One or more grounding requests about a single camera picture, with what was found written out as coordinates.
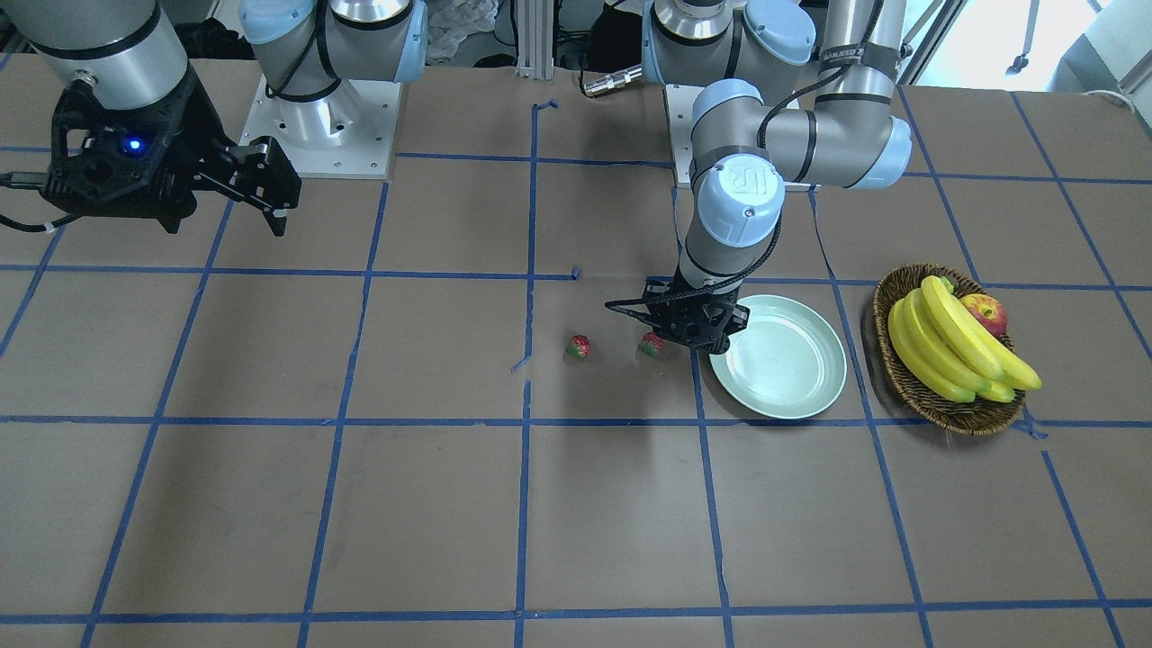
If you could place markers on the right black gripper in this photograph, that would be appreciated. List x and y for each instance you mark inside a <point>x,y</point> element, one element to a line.
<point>202,135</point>

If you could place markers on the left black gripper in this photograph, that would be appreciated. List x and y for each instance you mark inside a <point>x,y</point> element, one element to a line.
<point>655,310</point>

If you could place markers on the red strawberry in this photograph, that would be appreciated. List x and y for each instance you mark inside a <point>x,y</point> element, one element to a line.
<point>651,345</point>
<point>578,346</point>

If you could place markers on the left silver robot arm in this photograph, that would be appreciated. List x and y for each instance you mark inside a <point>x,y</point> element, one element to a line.
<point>845,71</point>

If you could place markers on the light green plate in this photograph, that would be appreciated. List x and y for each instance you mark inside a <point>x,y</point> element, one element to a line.
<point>787,363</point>

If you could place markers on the yellow banana bunch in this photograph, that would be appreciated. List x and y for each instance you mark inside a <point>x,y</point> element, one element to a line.
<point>948,352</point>

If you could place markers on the silver metal connector plug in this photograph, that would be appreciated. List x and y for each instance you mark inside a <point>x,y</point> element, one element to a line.
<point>610,83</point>

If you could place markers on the red yellow apple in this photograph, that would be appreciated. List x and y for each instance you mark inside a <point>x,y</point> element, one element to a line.
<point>987,311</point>

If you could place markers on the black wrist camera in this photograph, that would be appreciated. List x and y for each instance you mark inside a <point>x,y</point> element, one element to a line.
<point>115,163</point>

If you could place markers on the aluminium frame post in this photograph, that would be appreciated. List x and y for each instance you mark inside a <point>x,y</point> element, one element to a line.
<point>535,39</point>

